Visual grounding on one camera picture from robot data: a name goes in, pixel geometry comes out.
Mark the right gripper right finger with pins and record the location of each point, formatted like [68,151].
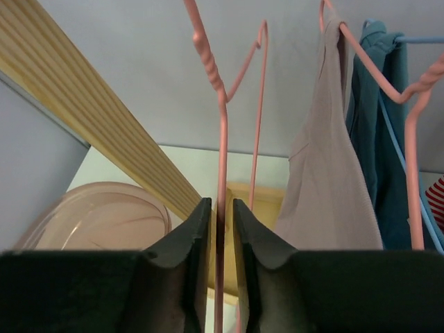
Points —
[282,289]

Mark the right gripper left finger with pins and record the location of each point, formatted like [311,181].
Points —
[159,289]

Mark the mauve pink tank top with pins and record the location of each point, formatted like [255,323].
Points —
[326,205]

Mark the pink wire hanger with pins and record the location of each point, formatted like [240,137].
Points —
[207,58]
[382,130]

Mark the red striped tank top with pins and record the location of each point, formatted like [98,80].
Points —
[435,198]

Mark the teal blue tank top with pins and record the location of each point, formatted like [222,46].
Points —
[381,138]

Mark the pink plastic basin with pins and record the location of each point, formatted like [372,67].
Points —
[99,216]

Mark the wooden clothes rack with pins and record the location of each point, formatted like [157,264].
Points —
[38,56]

